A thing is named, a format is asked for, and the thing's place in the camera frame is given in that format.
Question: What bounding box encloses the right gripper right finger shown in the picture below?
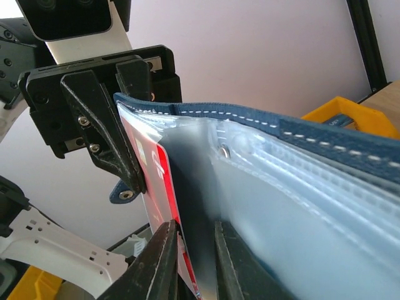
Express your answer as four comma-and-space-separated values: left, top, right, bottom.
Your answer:
214, 221, 294, 299

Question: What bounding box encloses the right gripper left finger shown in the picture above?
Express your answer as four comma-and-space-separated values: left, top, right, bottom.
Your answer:
99, 220, 178, 300

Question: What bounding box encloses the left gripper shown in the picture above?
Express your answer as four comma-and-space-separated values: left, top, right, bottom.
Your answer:
18, 45, 182, 194

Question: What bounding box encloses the blue card holder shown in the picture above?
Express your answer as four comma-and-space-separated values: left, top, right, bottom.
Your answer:
114, 93, 399, 299

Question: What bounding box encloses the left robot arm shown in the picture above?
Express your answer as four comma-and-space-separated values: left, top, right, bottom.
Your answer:
1, 7, 178, 299

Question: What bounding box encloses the orange three-compartment bin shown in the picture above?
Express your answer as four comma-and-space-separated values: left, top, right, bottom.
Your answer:
302, 97, 399, 139

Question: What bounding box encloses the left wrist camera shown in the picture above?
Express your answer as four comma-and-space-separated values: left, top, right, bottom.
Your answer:
16, 0, 132, 64

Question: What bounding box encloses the left black frame post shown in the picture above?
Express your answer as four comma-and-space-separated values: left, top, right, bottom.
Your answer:
346, 0, 388, 93

